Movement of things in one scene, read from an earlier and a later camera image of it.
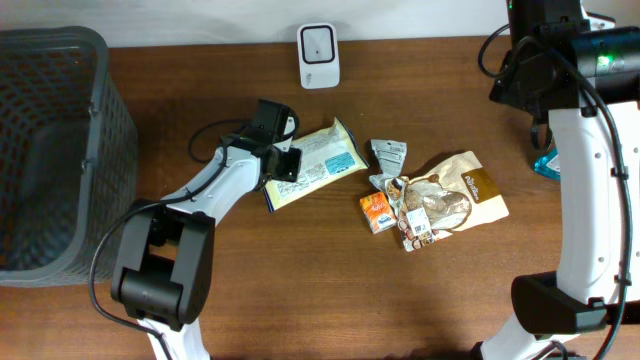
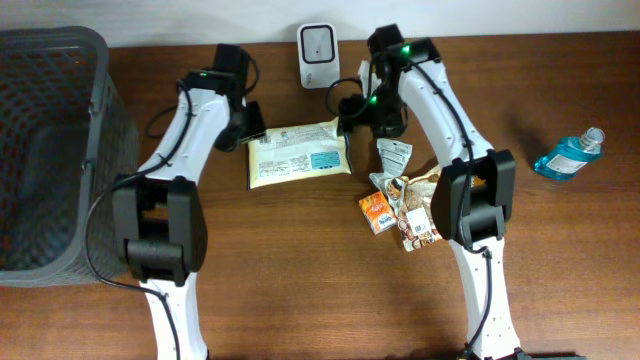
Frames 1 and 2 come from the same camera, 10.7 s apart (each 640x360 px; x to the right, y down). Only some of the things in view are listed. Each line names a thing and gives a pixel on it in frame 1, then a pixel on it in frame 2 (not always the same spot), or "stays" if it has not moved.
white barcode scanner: x=318 y=55 stays
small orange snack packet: x=379 y=211 stays
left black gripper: x=290 y=172 -> x=257 y=126
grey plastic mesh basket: x=69 y=159 stays
